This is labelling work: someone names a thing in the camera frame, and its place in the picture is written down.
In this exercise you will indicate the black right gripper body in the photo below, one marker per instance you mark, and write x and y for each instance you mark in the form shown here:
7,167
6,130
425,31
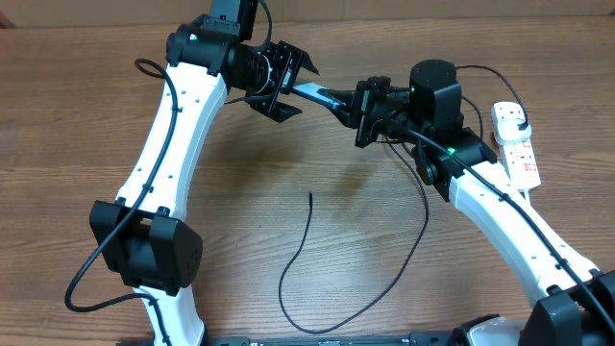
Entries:
374,97

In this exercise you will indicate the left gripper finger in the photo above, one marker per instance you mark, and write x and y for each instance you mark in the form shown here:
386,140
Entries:
305,62
277,111

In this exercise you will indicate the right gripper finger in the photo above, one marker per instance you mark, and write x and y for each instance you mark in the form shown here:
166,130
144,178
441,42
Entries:
337,96
345,116

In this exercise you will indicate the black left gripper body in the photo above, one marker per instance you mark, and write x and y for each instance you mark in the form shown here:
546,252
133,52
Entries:
283,61

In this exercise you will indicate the blue Galaxy smartphone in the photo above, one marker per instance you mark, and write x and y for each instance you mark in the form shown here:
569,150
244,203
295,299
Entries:
316,94

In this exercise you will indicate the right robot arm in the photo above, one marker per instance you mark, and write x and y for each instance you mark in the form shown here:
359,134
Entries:
572,300

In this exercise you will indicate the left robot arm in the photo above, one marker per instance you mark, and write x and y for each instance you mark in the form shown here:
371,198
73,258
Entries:
142,234

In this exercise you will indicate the white charger adapter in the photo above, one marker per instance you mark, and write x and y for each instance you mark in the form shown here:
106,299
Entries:
507,132

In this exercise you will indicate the white power strip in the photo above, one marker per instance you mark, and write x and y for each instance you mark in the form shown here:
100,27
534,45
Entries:
518,159

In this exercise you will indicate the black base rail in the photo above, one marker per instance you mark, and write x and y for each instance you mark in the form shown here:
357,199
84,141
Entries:
486,330

